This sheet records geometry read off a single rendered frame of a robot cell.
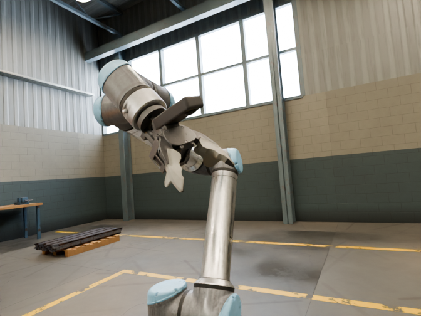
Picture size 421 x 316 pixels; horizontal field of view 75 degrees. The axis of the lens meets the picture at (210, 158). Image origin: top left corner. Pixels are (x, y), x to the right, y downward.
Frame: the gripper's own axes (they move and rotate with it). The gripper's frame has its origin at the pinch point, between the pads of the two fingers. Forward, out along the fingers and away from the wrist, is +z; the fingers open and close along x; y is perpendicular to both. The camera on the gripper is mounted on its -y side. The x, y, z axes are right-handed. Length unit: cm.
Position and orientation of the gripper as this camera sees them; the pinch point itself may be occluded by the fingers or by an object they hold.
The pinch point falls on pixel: (213, 175)
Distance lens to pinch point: 52.4
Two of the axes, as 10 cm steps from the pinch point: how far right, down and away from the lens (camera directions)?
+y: -3.8, 6.7, 6.4
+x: -6.7, 2.8, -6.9
